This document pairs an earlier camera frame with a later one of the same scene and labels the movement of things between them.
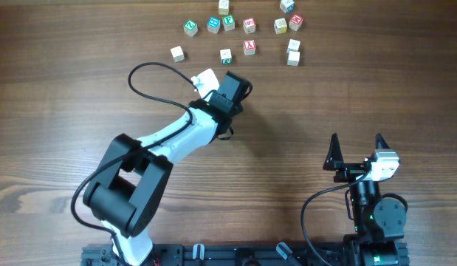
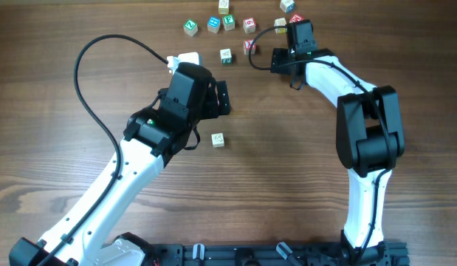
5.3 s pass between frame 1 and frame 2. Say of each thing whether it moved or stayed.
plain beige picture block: moved
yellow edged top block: stayed
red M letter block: stayed
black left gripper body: moved
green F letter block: stayed
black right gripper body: moved
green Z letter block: stayed
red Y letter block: stayed
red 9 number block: stayed
